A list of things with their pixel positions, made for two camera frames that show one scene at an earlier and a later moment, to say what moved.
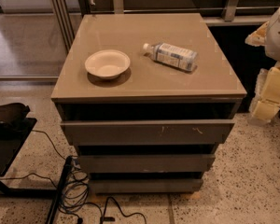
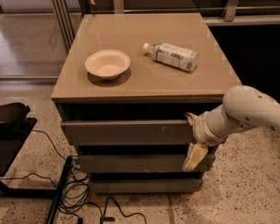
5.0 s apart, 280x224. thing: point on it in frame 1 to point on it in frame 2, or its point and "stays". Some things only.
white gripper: (278, 36) to (202, 131)
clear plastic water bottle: (176, 56) stays
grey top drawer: (147, 133) stays
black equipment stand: (9, 128) stays
